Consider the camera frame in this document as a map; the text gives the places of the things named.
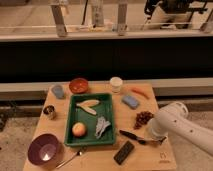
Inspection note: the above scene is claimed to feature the black handled brush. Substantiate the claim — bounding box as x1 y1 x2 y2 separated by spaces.
119 130 166 145

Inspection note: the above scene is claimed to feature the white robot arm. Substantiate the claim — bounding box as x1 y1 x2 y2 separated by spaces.
147 102 213 156

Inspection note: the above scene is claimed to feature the red bowl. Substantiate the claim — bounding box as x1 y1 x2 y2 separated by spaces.
69 78 89 94

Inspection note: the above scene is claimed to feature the purple bowl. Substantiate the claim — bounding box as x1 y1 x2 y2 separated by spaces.
27 133 60 166

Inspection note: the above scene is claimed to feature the white paper cup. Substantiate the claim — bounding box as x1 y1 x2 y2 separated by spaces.
110 77 123 93

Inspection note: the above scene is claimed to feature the blue sponge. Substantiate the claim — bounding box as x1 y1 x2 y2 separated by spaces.
122 95 139 109

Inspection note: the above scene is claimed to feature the banana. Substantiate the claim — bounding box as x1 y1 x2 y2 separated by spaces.
76 99 100 115

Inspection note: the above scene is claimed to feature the orange carrot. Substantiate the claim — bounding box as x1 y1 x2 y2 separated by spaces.
131 88 149 99

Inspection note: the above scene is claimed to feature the grey crumpled cloth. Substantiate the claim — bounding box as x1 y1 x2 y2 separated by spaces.
95 116 111 139

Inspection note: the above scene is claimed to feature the green plastic tray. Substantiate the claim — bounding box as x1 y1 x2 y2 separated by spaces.
64 93 116 147

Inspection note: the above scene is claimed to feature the wooden table board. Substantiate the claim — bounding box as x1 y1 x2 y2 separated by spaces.
23 83 176 171

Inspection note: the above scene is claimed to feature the bunch of dark grapes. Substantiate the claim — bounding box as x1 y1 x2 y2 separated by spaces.
134 111 154 129

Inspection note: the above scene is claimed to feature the blue-grey cup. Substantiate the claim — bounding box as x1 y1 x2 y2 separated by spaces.
51 85 64 99

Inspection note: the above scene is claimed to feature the apple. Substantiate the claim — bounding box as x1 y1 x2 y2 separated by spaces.
72 122 87 137

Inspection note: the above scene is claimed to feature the small metal cup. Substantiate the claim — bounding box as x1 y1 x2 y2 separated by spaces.
43 105 56 120

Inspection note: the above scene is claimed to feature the black rectangular block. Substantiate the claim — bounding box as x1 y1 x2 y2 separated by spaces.
113 141 134 165

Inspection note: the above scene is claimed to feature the metal spoon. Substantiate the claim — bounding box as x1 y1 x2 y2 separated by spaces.
55 148 85 169

